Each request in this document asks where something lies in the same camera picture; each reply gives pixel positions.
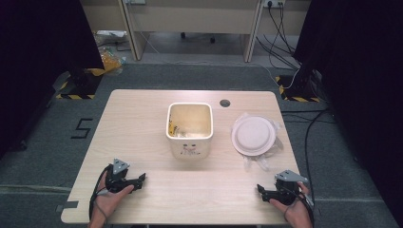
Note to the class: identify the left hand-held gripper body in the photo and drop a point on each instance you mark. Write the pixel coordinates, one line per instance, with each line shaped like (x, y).
(115, 183)

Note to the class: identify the white packaging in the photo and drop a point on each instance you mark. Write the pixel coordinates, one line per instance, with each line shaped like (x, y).
(109, 34)

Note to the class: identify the yellow plastic bag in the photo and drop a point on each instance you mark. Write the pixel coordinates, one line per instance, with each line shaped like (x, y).
(111, 61)

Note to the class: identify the beige office desk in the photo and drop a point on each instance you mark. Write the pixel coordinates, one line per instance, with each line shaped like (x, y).
(193, 19)

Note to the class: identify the yellow wrapper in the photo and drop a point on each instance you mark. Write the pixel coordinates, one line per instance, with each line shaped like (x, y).
(172, 126)

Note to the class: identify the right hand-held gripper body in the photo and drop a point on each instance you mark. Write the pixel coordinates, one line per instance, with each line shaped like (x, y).
(286, 190)

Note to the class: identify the black stand with striped base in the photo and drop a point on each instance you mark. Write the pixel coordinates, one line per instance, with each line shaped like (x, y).
(84, 82)
(299, 87)

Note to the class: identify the black chair caster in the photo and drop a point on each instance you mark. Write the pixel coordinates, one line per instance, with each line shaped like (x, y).
(183, 35)
(212, 40)

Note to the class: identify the person's right hand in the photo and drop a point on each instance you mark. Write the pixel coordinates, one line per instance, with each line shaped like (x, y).
(297, 212)

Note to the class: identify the black curtain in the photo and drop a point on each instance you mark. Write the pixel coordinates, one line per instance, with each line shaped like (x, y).
(364, 79)
(41, 63)

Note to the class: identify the wall power socket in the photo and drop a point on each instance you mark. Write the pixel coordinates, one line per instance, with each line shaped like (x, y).
(274, 3)

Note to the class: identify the grey tape strip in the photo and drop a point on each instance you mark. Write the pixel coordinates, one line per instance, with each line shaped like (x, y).
(68, 205)

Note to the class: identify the white square bin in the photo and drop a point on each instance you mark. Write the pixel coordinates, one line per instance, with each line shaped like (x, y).
(190, 145)

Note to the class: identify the white paper plate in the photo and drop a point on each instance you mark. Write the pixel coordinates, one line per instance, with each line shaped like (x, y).
(253, 135)

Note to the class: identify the person's left hand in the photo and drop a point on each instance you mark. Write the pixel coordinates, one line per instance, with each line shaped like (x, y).
(107, 202)

